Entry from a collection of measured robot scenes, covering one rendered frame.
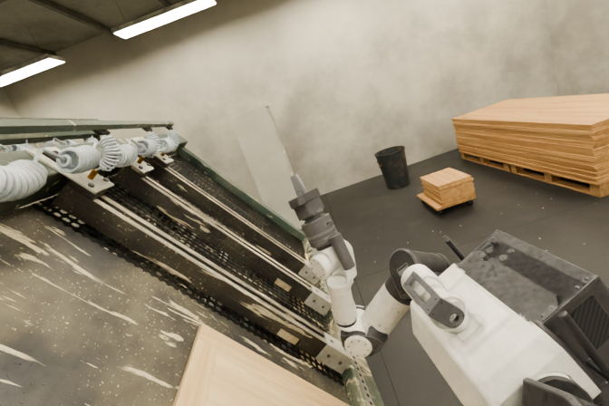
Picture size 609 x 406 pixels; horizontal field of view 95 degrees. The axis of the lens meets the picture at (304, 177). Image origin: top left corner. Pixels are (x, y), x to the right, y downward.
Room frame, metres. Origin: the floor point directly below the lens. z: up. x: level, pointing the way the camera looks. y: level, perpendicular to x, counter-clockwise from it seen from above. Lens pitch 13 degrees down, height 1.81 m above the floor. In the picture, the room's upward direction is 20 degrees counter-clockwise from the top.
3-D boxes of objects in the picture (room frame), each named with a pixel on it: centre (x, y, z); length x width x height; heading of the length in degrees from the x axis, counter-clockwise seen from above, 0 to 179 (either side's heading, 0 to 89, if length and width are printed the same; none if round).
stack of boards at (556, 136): (3.69, -3.29, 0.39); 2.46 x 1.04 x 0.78; 177
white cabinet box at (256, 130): (4.67, 0.46, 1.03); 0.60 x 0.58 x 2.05; 177
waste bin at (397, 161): (4.78, -1.55, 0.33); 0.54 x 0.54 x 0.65
